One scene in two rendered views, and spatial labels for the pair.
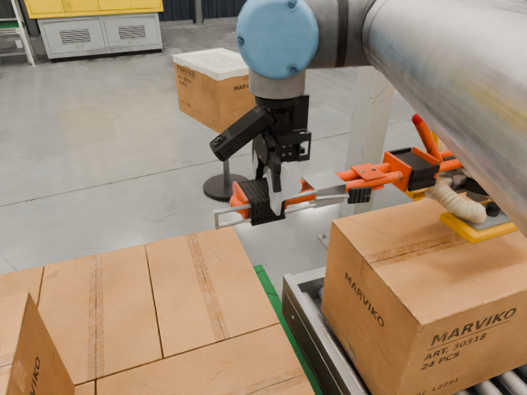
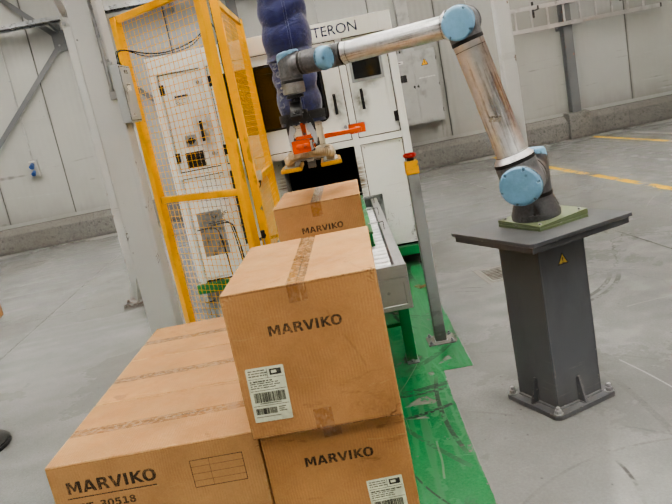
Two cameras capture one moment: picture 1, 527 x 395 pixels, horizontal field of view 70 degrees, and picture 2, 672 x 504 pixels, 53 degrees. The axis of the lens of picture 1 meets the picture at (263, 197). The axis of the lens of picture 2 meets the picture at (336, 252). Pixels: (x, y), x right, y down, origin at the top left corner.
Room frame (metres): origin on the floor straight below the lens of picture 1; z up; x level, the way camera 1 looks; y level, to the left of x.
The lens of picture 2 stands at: (-0.49, 2.52, 1.35)
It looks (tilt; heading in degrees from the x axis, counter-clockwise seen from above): 12 degrees down; 293
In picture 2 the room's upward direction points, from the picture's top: 11 degrees counter-clockwise
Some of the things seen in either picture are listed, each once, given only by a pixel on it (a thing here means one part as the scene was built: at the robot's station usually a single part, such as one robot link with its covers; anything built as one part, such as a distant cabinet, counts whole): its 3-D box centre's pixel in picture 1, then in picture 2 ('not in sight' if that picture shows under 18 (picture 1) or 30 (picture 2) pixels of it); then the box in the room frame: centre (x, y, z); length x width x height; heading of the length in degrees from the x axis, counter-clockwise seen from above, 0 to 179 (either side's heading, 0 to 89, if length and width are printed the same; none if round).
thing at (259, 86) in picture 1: (276, 79); (292, 89); (0.61, -0.02, 1.44); 0.10 x 0.09 x 0.05; 20
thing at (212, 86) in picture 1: (221, 88); not in sight; (2.64, 0.30, 0.82); 0.60 x 0.40 x 0.40; 37
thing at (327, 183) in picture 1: (322, 188); not in sight; (0.65, -0.12, 1.21); 0.07 x 0.07 x 0.04; 21
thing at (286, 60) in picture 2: not in sight; (290, 66); (0.60, -0.02, 1.53); 0.10 x 0.09 x 0.12; 177
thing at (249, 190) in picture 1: (259, 197); (302, 146); (0.61, 0.01, 1.22); 0.08 x 0.07 x 0.05; 111
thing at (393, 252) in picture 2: not in sight; (386, 237); (0.80, -1.42, 0.50); 2.31 x 0.05 x 0.19; 110
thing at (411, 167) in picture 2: not in sight; (426, 252); (0.43, -0.92, 0.50); 0.07 x 0.07 x 1.00; 20
